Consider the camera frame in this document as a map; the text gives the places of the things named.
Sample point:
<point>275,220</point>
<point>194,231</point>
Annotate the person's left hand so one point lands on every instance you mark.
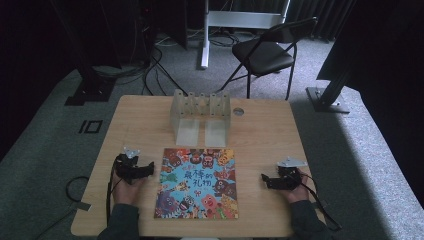
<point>128,191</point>

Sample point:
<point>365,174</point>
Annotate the white metal desk frame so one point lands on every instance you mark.
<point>233,19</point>

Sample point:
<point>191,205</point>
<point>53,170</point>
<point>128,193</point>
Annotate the black stand with grey base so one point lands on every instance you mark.
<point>328,98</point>

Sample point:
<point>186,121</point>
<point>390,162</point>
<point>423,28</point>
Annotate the person's right hand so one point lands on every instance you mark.
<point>298,193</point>

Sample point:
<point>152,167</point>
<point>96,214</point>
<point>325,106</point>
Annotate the black folding chair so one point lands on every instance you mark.
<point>263,56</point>

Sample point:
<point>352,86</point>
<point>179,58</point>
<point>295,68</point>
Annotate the clear acrylic book rack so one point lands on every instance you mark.
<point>200,116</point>

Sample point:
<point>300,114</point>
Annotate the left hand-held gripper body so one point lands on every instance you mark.
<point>128,168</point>

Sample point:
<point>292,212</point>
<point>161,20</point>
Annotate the grey tape strip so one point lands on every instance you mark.
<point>82,206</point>

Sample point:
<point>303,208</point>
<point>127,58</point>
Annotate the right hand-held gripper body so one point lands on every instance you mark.
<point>288,178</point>

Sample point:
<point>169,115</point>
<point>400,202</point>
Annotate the black stand with square base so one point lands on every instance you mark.
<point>90,90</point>

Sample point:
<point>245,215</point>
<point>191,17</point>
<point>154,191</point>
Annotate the dark curtain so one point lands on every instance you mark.
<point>320,16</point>

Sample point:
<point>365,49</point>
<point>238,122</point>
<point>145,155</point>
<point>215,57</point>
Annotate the colourful picture book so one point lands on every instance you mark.
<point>196,183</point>

